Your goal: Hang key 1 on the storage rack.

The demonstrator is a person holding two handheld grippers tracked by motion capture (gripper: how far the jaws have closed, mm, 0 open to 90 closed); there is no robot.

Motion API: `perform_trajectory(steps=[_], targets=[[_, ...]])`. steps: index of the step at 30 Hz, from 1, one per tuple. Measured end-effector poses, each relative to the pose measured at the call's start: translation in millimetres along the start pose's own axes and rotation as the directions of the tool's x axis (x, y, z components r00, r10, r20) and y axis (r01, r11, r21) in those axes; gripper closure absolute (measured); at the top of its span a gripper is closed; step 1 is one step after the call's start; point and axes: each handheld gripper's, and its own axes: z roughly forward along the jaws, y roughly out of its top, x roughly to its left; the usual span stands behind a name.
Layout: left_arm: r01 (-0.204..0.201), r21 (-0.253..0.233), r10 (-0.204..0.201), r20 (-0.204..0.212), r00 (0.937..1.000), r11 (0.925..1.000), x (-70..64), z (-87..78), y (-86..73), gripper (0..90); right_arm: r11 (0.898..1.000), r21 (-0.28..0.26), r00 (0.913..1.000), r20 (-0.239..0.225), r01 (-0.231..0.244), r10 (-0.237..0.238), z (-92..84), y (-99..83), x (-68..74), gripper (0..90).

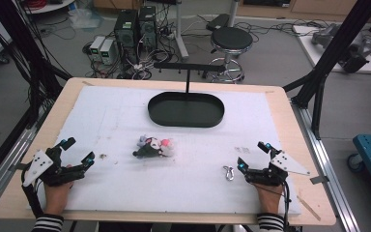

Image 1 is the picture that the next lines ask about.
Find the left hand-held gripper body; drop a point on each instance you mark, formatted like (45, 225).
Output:
(56, 174)

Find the grey tape strip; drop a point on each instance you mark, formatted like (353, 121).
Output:
(17, 167)
(319, 179)

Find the person's left hand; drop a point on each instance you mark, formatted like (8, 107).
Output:
(56, 197)

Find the black metal frame strut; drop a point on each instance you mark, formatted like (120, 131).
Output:
(331, 54)
(29, 51)

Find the person's right hand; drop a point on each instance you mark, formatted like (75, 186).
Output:
(269, 199)

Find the white desk leg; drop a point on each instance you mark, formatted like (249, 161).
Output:
(180, 32)

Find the light wooden table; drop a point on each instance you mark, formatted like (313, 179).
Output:
(302, 135)

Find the black oval tray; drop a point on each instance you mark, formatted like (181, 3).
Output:
(186, 111)

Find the black flat box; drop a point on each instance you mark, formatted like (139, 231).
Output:
(217, 22)

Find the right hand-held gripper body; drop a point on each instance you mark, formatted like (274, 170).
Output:
(270, 176)

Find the grey bench power supply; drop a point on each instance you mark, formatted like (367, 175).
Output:
(107, 51)
(96, 46)

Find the black round stool chrome base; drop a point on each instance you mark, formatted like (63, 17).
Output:
(232, 40)

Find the clear plastic bag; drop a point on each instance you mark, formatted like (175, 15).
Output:
(85, 17)

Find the black computer tower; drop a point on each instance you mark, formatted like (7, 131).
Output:
(148, 27)
(126, 30)

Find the thin wooden stick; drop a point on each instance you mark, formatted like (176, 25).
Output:
(308, 208)

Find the white platform with grey machine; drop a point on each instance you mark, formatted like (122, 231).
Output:
(341, 48)

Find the white foam mat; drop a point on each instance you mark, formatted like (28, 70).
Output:
(174, 180)

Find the silver metal carabiner clip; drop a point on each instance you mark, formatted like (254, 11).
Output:
(228, 173)

